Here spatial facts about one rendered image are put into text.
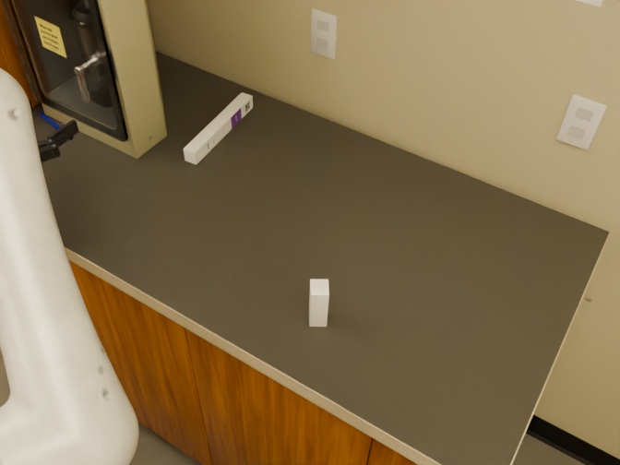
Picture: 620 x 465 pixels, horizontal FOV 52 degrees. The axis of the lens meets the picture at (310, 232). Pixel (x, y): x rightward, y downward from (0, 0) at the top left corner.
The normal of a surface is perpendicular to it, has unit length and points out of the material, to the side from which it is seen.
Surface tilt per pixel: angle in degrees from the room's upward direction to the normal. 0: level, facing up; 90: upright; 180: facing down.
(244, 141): 0
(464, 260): 0
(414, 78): 90
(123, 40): 90
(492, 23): 90
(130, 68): 90
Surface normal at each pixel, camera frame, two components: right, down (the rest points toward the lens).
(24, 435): 0.07, -0.54
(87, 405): 0.53, -0.37
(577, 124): -0.53, 0.61
